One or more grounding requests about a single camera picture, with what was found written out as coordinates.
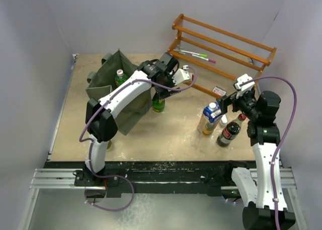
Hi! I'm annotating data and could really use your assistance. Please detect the green round glass bottle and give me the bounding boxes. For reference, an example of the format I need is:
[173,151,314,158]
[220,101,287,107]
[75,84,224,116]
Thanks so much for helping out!
[106,140,112,151]

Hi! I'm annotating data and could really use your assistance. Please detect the orange wooden shelf rack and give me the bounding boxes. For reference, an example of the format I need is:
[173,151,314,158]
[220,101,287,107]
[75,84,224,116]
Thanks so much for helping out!
[168,14,277,97]

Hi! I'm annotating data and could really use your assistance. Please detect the pink capped marker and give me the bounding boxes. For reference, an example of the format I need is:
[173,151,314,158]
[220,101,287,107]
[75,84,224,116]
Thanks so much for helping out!
[192,54,216,64]

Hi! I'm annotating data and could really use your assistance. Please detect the orange juice plastic bottle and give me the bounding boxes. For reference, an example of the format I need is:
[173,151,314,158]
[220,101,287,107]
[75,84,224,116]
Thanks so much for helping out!
[115,69,128,87]

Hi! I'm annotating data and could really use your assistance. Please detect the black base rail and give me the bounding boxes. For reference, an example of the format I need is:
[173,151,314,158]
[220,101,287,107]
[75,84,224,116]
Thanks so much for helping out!
[44,161,256,198]

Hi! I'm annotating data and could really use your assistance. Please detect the green Perrier glass bottle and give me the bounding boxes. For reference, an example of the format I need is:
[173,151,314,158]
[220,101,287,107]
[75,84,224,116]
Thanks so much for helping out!
[152,93,166,112]

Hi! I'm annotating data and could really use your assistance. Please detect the aluminium frame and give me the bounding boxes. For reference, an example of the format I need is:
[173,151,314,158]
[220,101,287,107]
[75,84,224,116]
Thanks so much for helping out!
[17,164,309,230]

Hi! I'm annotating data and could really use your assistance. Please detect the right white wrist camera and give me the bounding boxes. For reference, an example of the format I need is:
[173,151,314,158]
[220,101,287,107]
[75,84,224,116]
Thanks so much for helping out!
[233,73,255,99]

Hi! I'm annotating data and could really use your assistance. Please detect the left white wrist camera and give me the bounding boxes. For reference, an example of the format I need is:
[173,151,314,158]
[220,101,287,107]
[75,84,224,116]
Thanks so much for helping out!
[172,65,194,85]

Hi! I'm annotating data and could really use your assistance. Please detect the blue juice carton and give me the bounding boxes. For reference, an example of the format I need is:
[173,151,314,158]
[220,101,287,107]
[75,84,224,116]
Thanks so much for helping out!
[197,102,223,137]

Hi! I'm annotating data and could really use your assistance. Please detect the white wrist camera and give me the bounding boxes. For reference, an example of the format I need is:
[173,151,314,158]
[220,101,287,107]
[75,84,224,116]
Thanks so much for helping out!
[233,73,255,99]
[172,65,194,85]

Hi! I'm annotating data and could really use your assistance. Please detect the green capped marker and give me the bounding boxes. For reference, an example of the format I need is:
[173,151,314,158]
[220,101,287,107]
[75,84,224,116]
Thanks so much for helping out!
[180,50,207,58]

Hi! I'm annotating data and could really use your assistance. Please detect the dark cola bottle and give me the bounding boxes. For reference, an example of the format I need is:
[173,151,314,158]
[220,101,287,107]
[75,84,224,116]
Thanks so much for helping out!
[217,113,247,147]

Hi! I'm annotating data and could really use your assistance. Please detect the red white small packet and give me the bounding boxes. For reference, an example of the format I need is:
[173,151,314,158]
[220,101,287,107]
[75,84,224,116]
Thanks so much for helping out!
[212,86,226,97]

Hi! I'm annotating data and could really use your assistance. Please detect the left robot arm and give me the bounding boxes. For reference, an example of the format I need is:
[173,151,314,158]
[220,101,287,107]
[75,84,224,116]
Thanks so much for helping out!
[79,52,196,186]

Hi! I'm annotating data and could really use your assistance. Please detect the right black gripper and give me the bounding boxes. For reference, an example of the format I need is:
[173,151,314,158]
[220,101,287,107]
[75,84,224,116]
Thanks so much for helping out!
[216,88,260,120]

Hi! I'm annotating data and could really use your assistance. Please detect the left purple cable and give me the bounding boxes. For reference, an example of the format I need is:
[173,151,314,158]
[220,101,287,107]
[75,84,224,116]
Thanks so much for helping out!
[78,65,198,212]

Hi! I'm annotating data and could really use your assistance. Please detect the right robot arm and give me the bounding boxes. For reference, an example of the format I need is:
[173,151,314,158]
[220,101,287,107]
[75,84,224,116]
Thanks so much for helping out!
[217,90,296,229]

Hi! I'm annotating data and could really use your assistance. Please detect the green canvas bag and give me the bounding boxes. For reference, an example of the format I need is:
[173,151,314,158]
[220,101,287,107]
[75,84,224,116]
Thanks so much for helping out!
[86,50,152,135]

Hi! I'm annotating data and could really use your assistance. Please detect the grey marker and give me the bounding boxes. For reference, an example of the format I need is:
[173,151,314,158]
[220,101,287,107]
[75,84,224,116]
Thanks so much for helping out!
[173,44,186,55]

